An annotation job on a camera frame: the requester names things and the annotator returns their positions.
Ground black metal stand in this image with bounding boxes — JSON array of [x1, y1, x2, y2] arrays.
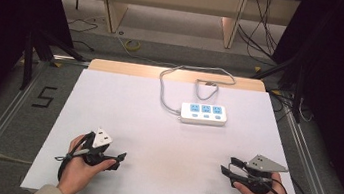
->
[[18, 25, 90, 99], [243, 50, 312, 125]]

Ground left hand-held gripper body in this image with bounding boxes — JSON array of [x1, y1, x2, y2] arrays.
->
[[78, 125, 115, 169]]

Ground black floor cables bundle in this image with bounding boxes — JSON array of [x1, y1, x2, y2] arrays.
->
[[232, 0, 292, 69]]

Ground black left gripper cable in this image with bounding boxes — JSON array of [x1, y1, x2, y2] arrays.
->
[[51, 127, 97, 186]]

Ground white power strip blue sockets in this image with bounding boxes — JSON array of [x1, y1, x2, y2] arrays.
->
[[178, 100, 229, 129]]

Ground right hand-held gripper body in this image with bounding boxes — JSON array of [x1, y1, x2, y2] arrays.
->
[[240, 152, 291, 194]]

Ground person's left hand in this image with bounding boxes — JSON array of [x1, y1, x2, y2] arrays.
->
[[55, 131, 120, 194]]

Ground thin black floor cable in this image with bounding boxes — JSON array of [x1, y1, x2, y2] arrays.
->
[[62, 12, 102, 54]]

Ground grey power strip cable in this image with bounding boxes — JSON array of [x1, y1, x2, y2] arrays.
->
[[154, 59, 238, 123]]

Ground yellow tape roll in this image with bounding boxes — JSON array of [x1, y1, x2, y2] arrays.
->
[[123, 38, 142, 53]]

